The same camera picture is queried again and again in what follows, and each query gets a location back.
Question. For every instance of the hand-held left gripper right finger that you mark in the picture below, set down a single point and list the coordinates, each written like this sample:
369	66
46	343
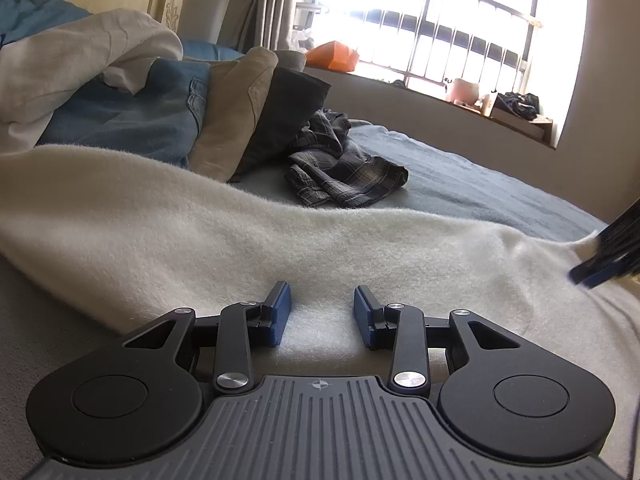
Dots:
365	317

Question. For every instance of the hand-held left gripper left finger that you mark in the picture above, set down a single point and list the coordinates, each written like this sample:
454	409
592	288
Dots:
280	317

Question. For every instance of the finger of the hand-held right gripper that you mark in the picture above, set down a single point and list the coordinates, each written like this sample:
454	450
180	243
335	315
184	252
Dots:
597	274

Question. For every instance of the cream fleece garment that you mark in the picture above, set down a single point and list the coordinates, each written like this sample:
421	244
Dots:
200	235

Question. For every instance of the dark crumpled clothes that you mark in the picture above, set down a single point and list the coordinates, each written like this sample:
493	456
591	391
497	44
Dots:
520	105

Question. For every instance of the grey plaid shirt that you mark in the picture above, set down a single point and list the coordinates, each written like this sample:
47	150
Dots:
340	165

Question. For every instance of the cardboard box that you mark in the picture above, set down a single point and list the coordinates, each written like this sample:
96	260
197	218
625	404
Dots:
525	125

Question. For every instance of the dark grey garment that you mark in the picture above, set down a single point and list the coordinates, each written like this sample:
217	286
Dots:
285	110

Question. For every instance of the tan pants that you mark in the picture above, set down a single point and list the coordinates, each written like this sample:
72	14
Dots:
230	110

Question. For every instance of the pink pot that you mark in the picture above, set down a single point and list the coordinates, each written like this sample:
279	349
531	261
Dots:
462	91

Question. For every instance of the grey pillow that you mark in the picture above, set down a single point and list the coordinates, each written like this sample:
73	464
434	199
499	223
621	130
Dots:
292	59

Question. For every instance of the orange bag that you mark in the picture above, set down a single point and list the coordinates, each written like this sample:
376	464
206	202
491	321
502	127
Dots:
334	56

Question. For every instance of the white plastic bag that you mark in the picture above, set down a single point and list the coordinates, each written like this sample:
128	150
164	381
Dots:
302	39

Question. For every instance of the window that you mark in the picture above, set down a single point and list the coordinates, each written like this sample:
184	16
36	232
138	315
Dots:
450	20

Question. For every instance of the beige curtain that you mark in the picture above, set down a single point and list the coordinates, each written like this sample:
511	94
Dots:
270	5

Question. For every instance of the white shirt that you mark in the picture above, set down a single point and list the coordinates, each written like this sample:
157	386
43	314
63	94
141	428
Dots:
75	60

